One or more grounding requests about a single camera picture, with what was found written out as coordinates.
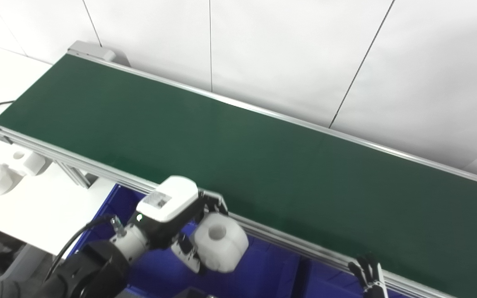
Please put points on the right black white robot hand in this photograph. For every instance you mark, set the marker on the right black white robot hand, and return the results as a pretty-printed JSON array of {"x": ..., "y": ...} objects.
[{"x": 371, "y": 277}]

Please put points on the green conveyor belt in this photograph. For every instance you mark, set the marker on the green conveyor belt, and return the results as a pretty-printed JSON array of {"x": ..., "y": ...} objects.
[
  {"x": 97, "y": 169},
  {"x": 263, "y": 165}
]

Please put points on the grey conveyor motor housing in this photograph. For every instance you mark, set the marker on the grey conveyor motor housing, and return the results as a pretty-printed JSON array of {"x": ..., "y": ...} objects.
[{"x": 93, "y": 50}]

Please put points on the aluminium conveyor support leg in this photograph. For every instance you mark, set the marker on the aluminium conveyor support leg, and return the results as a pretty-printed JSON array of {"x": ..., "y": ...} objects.
[{"x": 77, "y": 176}]

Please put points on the blue plastic bin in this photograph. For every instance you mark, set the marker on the blue plastic bin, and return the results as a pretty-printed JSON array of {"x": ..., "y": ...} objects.
[
  {"x": 263, "y": 269},
  {"x": 329, "y": 281}
]

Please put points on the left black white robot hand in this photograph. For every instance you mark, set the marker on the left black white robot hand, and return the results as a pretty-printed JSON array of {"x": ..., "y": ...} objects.
[{"x": 166, "y": 198}]

